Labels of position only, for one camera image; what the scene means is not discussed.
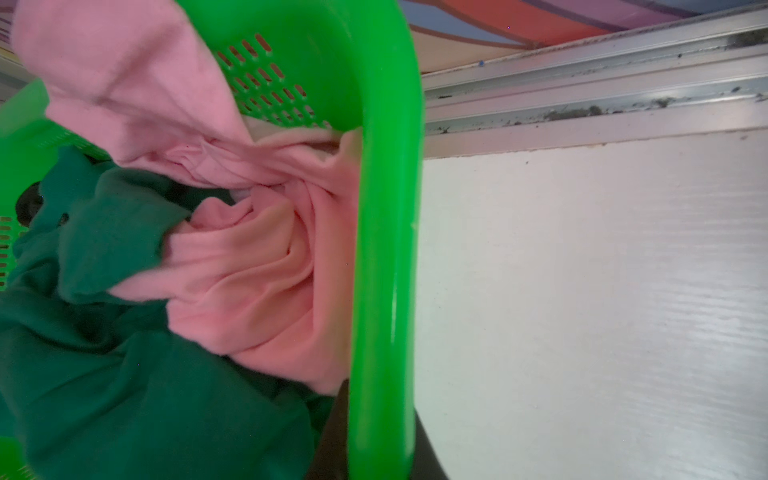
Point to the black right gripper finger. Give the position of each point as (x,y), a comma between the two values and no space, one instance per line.
(330,461)

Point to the green t shirt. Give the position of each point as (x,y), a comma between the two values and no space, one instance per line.
(95,387)

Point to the pink t shirt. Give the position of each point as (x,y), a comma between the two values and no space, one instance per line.
(206,98)

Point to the green plastic laundry basket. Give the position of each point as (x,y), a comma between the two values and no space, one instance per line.
(374,87)

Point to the aluminium frame profile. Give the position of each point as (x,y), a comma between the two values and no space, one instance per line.
(700,76)

